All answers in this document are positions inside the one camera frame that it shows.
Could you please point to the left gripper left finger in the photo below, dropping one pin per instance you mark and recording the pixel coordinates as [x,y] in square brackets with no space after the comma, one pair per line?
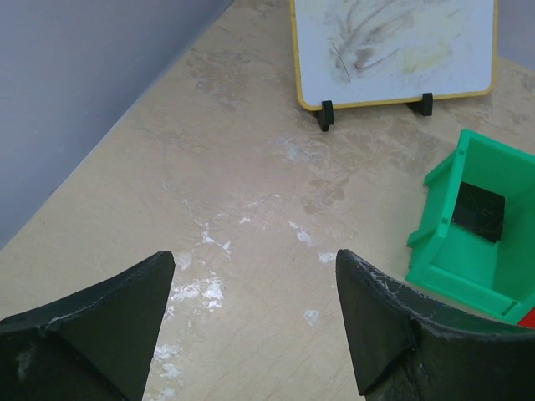
[95,344]

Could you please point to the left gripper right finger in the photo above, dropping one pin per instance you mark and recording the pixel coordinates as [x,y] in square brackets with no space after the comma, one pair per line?
[405,345]

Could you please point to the green plastic bin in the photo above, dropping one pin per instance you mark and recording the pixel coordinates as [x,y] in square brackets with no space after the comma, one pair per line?
[494,278]

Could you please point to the red plastic bin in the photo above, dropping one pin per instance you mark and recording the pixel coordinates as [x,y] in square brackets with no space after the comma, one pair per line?
[528,321]

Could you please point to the black VIP card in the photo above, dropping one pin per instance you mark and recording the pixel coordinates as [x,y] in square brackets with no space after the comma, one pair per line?
[480,211]

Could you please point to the small whiteboard on stand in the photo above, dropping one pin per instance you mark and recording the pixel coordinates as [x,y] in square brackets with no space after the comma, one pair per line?
[352,54]

